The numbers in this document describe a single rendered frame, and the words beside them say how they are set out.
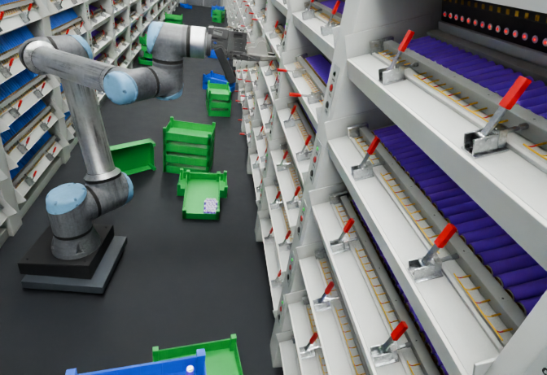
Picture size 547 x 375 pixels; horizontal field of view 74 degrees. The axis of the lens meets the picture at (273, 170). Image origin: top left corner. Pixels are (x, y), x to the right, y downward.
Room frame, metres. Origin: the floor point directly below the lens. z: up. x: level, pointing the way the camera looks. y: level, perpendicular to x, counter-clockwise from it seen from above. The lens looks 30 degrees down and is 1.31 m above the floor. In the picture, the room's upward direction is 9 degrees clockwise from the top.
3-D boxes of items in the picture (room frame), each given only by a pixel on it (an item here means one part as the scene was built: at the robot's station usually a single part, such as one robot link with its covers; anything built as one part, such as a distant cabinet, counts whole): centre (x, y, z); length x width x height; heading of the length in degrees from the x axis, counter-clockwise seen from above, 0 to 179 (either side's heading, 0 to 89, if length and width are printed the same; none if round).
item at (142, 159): (1.98, 0.90, 0.10); 0.30 x 0.08 x 0.20; 137
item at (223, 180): (1.94, 0.43, 0.04); 0.30 x 0.20 x 0.08; 102
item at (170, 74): (1.10, 0.38, 0.95); 0.12 x 0.09 x 0.12; 150
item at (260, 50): (1.13, 0.09, 1.07); 0.09 x 0.03 x 0.06; 93
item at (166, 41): (1.11, 0.37, 1.07); 0.12 x 0.09 x 0.10; 101
